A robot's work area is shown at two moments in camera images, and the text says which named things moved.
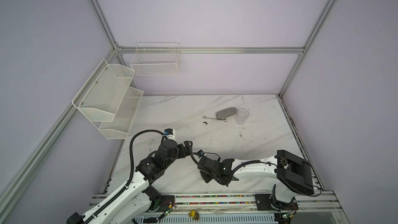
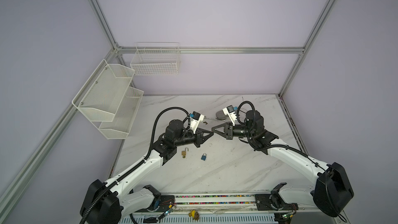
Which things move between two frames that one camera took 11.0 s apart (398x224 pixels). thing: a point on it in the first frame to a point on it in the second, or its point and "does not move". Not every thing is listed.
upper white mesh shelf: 100,97 does not move
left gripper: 188,149 to 199,139
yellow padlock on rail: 195,215 does not move
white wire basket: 156,58 does not move
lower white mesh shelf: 119,127 does not move
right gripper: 202,174 to 228,133
